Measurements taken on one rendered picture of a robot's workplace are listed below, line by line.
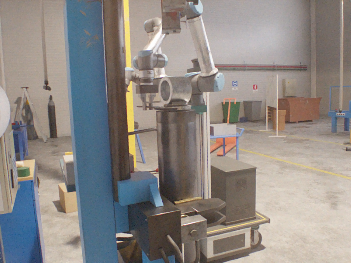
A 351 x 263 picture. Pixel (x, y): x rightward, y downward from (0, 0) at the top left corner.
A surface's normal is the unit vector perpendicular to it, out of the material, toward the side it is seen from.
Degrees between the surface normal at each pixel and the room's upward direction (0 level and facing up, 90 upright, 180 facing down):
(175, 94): 104
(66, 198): 90
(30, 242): 90
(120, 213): 90
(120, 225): 90
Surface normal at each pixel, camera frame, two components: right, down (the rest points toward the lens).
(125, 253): -0.04, -0.99
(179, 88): 0.49, -0.06
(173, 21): 0.04, 0.12
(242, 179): 0.35, 0.10
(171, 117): -0.22, 0.13
